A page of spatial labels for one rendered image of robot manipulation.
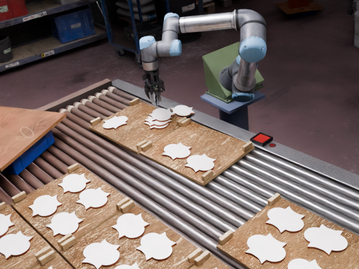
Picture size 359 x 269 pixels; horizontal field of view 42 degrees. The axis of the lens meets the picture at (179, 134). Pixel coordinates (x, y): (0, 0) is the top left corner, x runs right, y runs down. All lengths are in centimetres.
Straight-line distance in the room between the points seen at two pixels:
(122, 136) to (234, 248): 96
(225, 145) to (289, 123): 205
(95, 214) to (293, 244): 76
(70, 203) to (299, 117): 270
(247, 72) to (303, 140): 173
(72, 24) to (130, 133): 424
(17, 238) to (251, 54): 123
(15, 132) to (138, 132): 60
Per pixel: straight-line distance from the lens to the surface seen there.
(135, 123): 246
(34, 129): 240
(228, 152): 212
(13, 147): 231
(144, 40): 220
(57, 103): 283
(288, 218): 175
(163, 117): 240
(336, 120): 422
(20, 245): 187
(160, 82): 227
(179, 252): 166
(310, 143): 389
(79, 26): 654
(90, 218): 189
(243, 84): 239
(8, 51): 632
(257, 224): 174
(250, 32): 211
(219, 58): 275
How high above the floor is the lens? 211
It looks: 31 degrees down
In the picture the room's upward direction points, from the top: 8 degrees counter-clockwise
